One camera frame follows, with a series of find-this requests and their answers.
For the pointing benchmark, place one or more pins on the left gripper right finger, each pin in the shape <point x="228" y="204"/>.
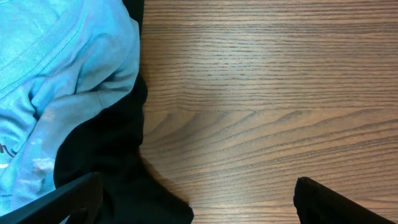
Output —
<point x="317" y="204"/>

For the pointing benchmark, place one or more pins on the black t-shirt under blue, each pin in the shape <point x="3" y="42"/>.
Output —
<point x="101" y="121"/>

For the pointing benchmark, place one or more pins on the light blue t-shirt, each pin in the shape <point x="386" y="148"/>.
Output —
<point x="62" y="63"/>

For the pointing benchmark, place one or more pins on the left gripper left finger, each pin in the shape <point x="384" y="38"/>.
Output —
<point x="75" y="202"/>

